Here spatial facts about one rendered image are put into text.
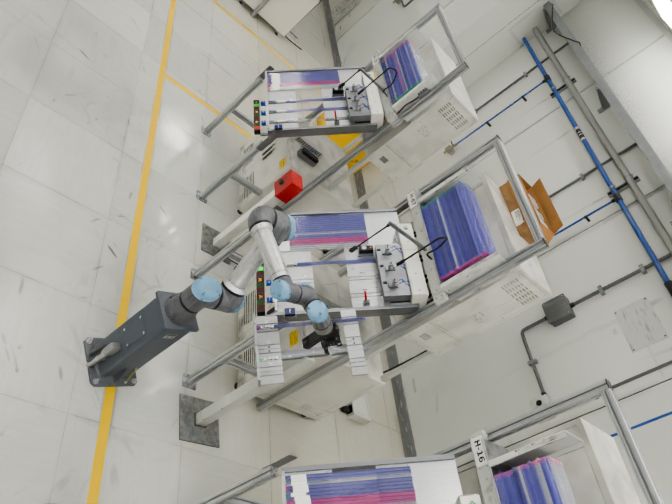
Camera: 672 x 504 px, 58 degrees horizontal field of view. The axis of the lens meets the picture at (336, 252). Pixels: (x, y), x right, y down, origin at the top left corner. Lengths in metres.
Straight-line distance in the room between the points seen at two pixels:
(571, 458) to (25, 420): 2.19
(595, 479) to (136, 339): 1.96
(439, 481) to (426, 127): 2.34
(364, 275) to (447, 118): 1.41
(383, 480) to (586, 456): 0.78
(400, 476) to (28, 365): 1.66
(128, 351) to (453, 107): 2.48
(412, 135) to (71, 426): 2.65
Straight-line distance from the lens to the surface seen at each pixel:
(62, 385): 3.03
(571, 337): 4.29
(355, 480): 2.58
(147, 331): 2.83
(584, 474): 2.57
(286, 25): 7.28
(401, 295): 3.00
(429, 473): 2.64
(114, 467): 3.02
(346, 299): 3.73
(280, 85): 4.39
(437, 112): 4.06
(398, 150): 4.19
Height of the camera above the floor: 2.44
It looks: 28 degrees down
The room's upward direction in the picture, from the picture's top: 55 degrees clockwise
